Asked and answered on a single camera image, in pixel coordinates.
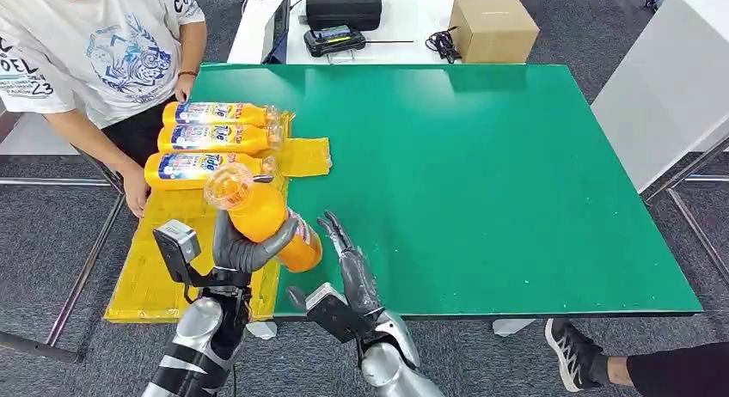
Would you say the black tablet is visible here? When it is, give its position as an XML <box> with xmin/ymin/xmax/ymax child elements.
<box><xmin>260</xmin><ymin>0</ymin><xmax>291</xmax><ymax>65</ymax></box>

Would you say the green table mat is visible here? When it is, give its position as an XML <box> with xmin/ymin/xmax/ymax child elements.
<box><xmin>187</xmin><ymin>63</ymin><xmax>704</xmax><ymax>320</ymax></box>

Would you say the yellow plastic sheet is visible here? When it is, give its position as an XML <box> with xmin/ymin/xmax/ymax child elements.
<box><xmin>103</xmin><ymin>110</ymin><xmax>334</xmax><ymax>325</ymax></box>

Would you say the white table with metal legs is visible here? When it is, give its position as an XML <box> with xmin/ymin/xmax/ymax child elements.
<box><xmin>590</xmin><ymin>0</ymin><xmax>729</xmax><ymax>287</ymax></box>

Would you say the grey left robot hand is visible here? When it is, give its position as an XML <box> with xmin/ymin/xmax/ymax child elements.
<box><xmin>211</xmin><ymin>209</ymin><xmax>301</xmax><ymax>277</ymax></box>

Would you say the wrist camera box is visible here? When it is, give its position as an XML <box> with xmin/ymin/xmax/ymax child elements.
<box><xmin>304</xmin><ymin>282</ymin><xmax>367</xmax><ymax>345</ymax></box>
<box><xmin>151</xmin><ymin>218</ymin><xmax>217</xmax><ymax>289</ymax></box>

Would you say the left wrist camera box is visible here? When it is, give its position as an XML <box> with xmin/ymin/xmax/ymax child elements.
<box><xmin>151</xmin><ymin>218</ymin><xmax>217</xmax><ymax>289</ymax></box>

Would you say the white desk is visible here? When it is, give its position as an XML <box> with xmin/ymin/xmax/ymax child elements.
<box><xmin>226</xmin><ymin>0</ymin><xmax>495</xmax><ymax>66</ymax></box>

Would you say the grey metal frame table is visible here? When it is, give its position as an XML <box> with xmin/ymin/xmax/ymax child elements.
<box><xmin>0</xmin><ymin>98</ymin><xmax>127</xmax><ymax>366</ymax></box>

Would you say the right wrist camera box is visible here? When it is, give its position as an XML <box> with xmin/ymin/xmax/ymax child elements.
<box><xmin>304</xmin><ymin>282</ymin><xmax>367</xmax><ymax>345</ymax></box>

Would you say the black handheld controller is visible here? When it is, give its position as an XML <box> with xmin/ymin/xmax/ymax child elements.
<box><xmin>303</xmin><ymin>24</ymin><xmax>367</xmax><ymax>58</ymax></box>

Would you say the seated person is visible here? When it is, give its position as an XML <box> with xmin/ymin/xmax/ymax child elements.
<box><xmin>0</xmin><ymin>0</ymin><xmax>208</xmax><ymax>220</ymax></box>

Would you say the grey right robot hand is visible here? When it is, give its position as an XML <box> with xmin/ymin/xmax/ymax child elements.
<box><xmin>285</xmin><ymin>210</ymin><xmax>384</xmax><ymax>320</ymax></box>

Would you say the black and white sneaker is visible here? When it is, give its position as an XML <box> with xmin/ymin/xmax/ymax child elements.
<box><xmin>544</xmin><ymin>318</ymin><xmax>611</xmax><ymax>394</ymax></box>

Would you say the brown cardboard box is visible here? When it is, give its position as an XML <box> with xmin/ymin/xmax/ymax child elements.
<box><xmin>448</xmin><ymin>0</ymin><xmax>541</xmax><ymax>64</ymax></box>

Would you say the person's leg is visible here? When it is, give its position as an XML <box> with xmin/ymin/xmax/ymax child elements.
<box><xmin>607</xmin><ymin>343</ymin><xmax>729</xmax><ymax>397</ymax></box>

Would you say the white table foot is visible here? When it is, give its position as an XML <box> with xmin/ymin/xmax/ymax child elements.
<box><xmin>246</xmin><ymin>321</ymin><xmax>279</xmax><ymax>342</ymax></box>
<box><xmin>492</xmin><ymin>318</ymin><xmax>537</xmax><ymax>339</ymax></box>

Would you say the black cable bundle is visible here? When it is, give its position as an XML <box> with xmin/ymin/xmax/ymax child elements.
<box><xmin>424</xmin><ymin>26</ymin><xmax>462</xmax><ymax>64</ymax></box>

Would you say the black carrying case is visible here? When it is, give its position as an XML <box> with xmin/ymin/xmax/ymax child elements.
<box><xmin>305</xmin><ymin>0</ymin><xmax>383</xmax><ymax>33</ymax></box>

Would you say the orange drink bottle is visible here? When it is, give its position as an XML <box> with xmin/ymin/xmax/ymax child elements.
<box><xmin>203</xmin><ymin>162</ymin><xmax>324</xmax><ymax>274</ymax></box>
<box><xmin>162</xmin><ymin>101</ymin><xmax>282</xmax><ymax>129</ymax></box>
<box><xmin>144</xmin><ymin>151</ymin><xmax>279</xmax><ymax>192</ymax></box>
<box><xmin>156</xmin><ymin>123</ymin><xmax>285</xmax><ymax>156</ymax></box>

